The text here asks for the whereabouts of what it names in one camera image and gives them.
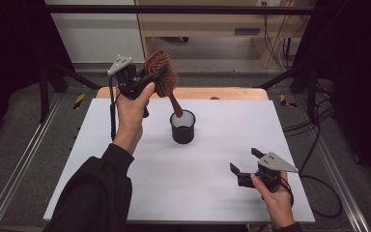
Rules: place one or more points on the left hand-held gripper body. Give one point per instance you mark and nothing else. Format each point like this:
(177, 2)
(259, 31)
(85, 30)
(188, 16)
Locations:
(128, 82)

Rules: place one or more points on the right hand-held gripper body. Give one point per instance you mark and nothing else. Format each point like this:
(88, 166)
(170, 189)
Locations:
(267, 177)

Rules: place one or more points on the wooden hairbrush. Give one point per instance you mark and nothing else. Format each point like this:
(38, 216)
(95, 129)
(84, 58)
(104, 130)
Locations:
(161, 71)

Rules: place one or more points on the black mesh pen holder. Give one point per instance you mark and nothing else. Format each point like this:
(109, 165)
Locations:
(183, 133)

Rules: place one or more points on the person's right hand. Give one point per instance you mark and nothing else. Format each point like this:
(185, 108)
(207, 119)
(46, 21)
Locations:
(280, 206)

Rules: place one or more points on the person's left hand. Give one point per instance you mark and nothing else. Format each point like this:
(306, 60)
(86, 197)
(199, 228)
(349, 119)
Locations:
(130, 122)

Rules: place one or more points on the yellow black striped tape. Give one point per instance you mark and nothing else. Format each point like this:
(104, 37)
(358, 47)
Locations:
(79, 101)
(284, 100)

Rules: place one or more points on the white cabinet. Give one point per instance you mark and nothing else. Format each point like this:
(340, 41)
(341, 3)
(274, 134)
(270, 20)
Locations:
(99, 35)

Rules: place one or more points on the light wooden desk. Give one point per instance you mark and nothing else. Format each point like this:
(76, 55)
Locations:
(199, 24)

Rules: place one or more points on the black metal crossbar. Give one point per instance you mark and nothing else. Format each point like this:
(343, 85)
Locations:
(174, 9)

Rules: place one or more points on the black metal stand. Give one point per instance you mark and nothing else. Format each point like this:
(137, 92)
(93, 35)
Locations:
(311, 96)
(44, 96)

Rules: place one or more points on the dark green drawer label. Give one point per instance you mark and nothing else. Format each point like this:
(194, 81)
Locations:
(247, 31)

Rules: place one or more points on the black curtain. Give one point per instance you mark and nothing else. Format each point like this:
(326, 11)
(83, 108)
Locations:
(357, 80)
(9, 58)

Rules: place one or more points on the white power socket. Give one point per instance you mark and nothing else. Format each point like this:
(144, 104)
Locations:
(270, 2)

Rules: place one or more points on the aluminium frame rail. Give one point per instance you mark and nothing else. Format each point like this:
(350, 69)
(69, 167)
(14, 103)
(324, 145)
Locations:
(358, 216)
(20, 170)

